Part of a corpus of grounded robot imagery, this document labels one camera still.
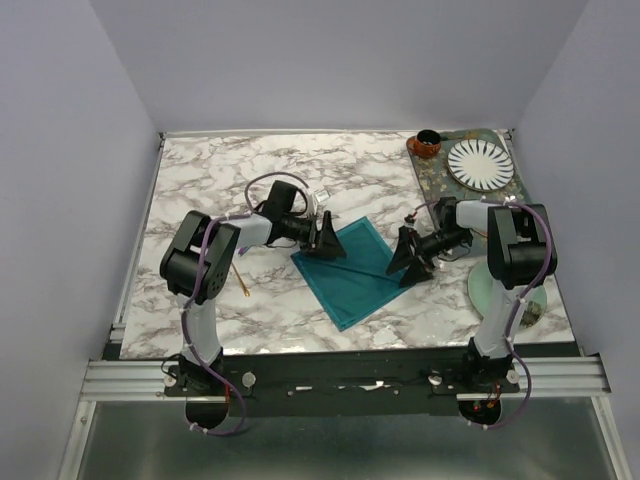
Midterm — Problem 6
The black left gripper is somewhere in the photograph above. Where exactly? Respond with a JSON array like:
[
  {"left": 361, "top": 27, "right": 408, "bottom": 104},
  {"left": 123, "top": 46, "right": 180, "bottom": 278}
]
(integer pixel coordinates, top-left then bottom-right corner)
[{"left": 281, "top": 210, "right": 346, "bottom": 260}]

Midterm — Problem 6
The orange black cup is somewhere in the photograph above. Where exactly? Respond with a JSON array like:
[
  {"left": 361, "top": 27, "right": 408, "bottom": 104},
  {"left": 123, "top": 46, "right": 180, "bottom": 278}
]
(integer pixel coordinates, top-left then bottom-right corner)
[{"left": 406, "top": 130, "right": 441, "bottom": 159}]

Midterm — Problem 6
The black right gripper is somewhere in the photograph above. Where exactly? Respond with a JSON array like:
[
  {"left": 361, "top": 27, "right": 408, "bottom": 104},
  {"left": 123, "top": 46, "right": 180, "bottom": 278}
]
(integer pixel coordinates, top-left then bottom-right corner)
[{"left": 386, "top": 225, "right": 470, "bottom": 288}]

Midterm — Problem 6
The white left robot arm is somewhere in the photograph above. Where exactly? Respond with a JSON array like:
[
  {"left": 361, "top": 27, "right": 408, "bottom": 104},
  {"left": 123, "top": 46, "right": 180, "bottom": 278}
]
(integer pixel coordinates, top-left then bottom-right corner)
[{"left": 160, "top": 180, "right": 347, "bottom": 395}]

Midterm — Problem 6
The teal cloth napkin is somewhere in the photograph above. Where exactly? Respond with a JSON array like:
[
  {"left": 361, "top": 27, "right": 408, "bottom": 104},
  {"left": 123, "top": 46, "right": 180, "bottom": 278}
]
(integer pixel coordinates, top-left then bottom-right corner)
[{"left": 291, "top": 217, "right": 406, "bottom": 331}]

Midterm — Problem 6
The white striped plate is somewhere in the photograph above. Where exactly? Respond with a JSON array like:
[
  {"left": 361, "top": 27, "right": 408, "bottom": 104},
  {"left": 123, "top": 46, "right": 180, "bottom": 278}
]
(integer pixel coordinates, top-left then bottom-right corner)
[{"left": 447, "top": 139, "right": 515, "bottom": 192}]

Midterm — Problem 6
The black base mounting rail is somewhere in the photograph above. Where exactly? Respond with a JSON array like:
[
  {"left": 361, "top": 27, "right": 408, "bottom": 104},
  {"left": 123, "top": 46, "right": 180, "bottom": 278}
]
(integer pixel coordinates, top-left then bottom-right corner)
[{"left": 165, "top": 347, "right": 521, "bottom": 418}]

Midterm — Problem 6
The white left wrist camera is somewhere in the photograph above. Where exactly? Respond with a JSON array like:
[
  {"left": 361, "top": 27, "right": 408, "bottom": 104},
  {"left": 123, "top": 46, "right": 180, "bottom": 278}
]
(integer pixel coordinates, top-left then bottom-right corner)
[{"left": 312, "top": 189, "right": 330, "bottom": 204}]

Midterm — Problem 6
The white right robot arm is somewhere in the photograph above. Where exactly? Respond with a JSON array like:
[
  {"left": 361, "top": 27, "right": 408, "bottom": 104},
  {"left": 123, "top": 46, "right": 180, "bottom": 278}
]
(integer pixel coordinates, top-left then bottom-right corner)
[{"left": 386, "top": 197, "right": 557, "bottom": 392}]

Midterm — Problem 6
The gold spoon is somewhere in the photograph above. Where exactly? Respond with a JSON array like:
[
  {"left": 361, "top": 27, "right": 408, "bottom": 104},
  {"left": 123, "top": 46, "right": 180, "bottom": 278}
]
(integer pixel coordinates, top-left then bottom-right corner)
[{"left": 231, "top": 262, "right": 251, "bottom": 297}]

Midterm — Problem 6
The mint green floral plate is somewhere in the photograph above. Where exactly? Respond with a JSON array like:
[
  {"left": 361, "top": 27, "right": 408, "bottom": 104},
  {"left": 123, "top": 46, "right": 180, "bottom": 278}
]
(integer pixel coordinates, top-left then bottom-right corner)
[{"left": 467, "top": 261, "right": 547, "bottom": 330}]

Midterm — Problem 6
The dark floral placemat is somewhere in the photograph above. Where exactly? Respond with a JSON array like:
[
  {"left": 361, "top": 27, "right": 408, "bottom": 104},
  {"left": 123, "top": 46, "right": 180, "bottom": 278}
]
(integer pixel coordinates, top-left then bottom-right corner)
[{"left": 406, "top": 129, "right": 530, "bottom": 228}]

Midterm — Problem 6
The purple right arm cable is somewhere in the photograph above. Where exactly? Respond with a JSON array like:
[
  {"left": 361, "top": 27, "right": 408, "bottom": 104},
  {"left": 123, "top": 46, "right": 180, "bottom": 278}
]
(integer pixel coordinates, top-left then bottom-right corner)
[{"left": 407, "top": 199, "right": 559, "bottom": 430}]

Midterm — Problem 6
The aluminium frame rail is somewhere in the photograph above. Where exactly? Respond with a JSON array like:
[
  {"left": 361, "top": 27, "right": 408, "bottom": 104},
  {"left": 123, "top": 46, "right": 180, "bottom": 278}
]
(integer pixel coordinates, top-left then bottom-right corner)
[{"left": 80, "top": 357, "right": 611, "bottom": 402}]

